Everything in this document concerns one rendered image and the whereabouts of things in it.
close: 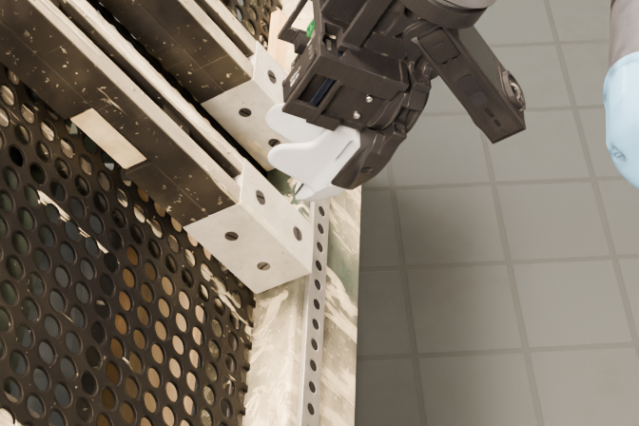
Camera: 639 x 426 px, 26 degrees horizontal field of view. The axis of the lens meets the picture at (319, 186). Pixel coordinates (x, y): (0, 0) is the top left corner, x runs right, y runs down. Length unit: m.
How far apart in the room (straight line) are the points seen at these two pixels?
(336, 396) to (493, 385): 1.06
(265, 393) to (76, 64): 0.37
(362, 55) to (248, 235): 0.55
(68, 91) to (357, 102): 0.45
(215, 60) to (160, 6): 0.09
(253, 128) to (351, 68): 0.68
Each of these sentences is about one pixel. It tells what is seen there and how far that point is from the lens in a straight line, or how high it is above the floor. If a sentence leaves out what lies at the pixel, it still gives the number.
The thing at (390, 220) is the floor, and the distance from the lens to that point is 2.67.
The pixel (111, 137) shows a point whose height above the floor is 1.11.
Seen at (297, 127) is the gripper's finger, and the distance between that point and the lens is 0.93.
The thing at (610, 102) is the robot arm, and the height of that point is 1.55.
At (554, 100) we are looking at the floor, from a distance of 2.93.
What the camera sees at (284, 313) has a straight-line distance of 1.40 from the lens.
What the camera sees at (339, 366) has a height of 0.84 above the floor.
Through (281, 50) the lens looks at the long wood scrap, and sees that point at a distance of 1.68.
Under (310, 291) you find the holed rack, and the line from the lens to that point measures 1.43.
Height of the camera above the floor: 2.03
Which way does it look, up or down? 48 degrees down
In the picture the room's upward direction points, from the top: straight up
